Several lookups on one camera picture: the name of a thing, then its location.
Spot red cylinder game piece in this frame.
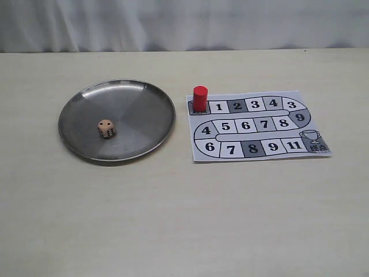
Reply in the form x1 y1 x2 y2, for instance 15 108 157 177
193 85 208 112

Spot wooden die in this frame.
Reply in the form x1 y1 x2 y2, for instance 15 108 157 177
97 119 116 139

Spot round steel plate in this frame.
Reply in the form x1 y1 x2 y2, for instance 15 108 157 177
58 79 176 166

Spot paper game board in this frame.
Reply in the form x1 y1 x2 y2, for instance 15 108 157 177
186 91 332 162

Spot white backdrop curtain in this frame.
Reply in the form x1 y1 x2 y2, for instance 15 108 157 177
1 1 368 53

